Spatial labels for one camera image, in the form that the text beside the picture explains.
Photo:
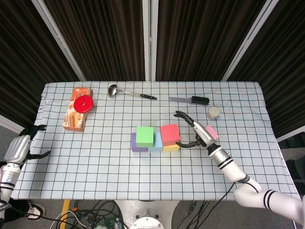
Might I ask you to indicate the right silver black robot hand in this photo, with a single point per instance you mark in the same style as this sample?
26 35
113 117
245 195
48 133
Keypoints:
203 134

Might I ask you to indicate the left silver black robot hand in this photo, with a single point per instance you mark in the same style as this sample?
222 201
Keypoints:
17 149

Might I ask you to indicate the pink foam cube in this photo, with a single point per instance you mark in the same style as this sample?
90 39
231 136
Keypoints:
212 132

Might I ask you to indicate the red foam cube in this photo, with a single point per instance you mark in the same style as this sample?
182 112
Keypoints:
169 134

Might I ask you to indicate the yellow foam cube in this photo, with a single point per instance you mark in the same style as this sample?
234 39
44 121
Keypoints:
170 148

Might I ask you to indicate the light blue foam cube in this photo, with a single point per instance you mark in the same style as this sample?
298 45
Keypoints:
157 145

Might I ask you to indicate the green foam cube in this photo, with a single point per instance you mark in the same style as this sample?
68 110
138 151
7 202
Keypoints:
145 136

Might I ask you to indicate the purple foam cube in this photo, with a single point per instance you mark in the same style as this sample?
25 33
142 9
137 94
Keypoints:
134 146

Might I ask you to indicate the small white jar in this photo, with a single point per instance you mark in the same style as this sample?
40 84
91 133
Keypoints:
214 112

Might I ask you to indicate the grey brush black bristles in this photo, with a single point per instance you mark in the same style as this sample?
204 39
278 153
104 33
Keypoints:
200 100

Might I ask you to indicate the orange snack box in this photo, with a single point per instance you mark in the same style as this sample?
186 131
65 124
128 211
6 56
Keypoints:
74 119

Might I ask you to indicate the white black sneaker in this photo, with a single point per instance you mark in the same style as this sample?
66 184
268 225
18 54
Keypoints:
35 211

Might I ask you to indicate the red round plastic lid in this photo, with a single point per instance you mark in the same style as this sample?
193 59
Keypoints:
83 104

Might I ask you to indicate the dark pleated curtain panel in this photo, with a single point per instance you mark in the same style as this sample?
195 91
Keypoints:
286 59
102 40
21 59
202 40

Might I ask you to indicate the white black grid tablecloth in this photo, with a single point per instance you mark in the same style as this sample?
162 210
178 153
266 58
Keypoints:
119 171

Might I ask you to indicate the power strip with plugs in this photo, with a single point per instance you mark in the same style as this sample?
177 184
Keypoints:
107 223

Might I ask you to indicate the white partition base rail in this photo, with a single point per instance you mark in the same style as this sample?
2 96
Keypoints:
12 125
293 134

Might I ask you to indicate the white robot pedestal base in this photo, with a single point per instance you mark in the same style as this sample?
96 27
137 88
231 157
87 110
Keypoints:
147 207

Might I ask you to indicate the white slanted frame post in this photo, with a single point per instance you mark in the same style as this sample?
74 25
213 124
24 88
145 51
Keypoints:
248 40
60 40

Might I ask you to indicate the white upright frame post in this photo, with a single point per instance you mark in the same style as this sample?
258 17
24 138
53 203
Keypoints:
146 40

